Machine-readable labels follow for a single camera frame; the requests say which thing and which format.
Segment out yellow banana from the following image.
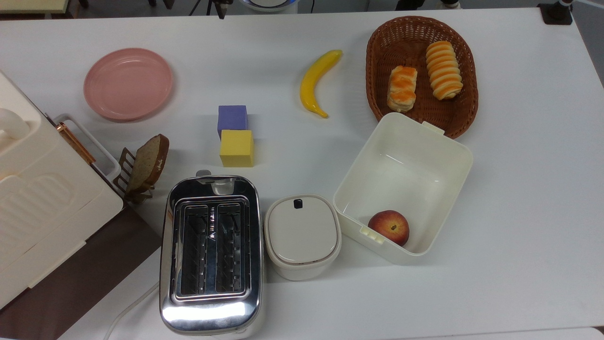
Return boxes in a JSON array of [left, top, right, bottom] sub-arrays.
[[300, 49, 344, 119]]

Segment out white toaster cord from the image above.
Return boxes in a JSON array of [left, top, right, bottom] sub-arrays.
[[103, 281, 161, 340]]

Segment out white square plastic container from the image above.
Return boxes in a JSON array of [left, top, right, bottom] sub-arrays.
[[333, 112, 474, 265]]

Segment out brown wicker basket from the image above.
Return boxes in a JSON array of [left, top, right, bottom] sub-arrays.
[[366, 16, 479, 140]]

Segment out red apple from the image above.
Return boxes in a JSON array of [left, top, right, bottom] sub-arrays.
[[368, 210, 410, 247]]

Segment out small white lidded bin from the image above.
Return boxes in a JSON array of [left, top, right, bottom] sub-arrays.
[[263, 194, 342, 281]]

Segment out black corner clamp mount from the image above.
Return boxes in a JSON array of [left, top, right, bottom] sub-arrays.
[[538, 0, 574, 25]]

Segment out brown toast slice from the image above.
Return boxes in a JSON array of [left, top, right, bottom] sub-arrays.
[[126, 134, 170, 192]]

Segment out pink plate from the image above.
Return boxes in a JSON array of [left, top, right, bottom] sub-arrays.
[[84, 48, 174, 122]]

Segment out yellow cube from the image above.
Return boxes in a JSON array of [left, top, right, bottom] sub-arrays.
[[219, 130, 255, 168]]

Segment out cream chrome toaster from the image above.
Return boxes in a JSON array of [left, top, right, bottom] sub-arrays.
[[159, 170, 265, 338]]

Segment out black tripod legs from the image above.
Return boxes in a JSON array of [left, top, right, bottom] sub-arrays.
[[189, 0, 234, 19]]

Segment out beige board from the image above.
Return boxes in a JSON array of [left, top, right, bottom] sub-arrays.
[[0, 0, 70, 14]]

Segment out orange glazed bread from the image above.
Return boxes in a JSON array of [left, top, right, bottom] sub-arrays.
[[387, 66, 418, 113]]

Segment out purple cube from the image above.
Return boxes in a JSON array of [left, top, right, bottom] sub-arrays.
[[217, 105, 249, 139]]

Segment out striped long bread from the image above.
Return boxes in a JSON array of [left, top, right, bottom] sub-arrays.
[[426, 41, 464, 101]]

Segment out bronze toast rack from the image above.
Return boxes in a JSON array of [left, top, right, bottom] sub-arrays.
[[115, 147, 156, 204]]

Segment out cream toy cabinet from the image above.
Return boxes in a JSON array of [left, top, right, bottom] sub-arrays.
[[0, 71, 124, 310]]

